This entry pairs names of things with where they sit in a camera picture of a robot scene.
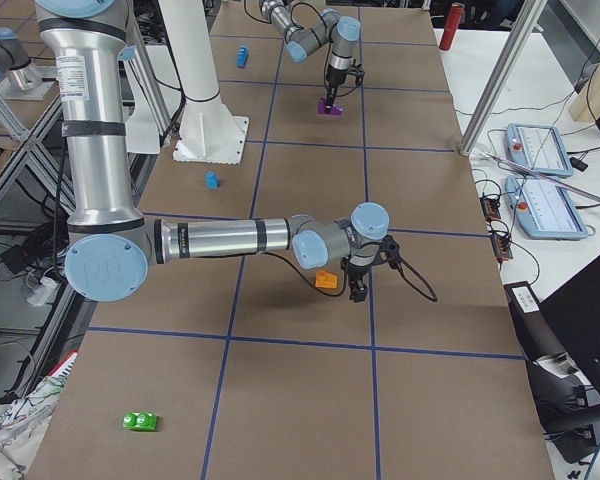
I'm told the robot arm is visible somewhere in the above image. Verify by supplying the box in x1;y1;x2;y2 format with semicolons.
35;1;401;302
259;1;365;116

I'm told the black laptop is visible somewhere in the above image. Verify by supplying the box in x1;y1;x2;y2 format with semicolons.
528;255;600;463

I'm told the purple trapezoid block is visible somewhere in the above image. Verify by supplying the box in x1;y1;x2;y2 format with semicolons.
317;98;343;116

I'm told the teach pendant far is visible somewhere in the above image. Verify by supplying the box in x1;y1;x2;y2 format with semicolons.
504;123;573;178

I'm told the orange trapezoid block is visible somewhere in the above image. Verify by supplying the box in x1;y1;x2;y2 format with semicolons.
314;270;339;290

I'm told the red cylinder bottle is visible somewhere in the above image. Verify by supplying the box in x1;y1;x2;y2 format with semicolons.
438;2;465;51

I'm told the aluminium frame post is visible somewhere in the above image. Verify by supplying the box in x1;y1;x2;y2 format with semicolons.
458;0;547;157

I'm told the teach pendant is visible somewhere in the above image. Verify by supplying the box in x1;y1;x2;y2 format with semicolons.
504;123;573;178
505;175;589;240

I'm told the blue block far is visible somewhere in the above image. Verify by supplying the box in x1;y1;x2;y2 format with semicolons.
236;45;249;69

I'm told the teach pendant near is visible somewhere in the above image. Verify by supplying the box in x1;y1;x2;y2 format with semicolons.
505;175;589;240

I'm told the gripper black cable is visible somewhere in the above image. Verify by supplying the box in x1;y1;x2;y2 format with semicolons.
264;249;439;304

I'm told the green double block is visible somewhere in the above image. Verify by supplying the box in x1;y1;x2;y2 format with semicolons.
122;411;159;432

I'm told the grabber reach tool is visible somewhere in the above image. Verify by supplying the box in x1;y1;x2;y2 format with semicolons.
478;152;600;210

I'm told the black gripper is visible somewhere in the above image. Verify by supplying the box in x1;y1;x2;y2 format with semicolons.
325;64;364;107
341;235;400;302

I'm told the brown paper mat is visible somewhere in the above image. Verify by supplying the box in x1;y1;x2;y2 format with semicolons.
29;1;553;479

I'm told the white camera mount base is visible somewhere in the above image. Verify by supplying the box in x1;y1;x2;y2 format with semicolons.
159;0;249;165

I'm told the blue block near base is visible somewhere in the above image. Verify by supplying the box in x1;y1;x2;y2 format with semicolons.
205;171;220;189

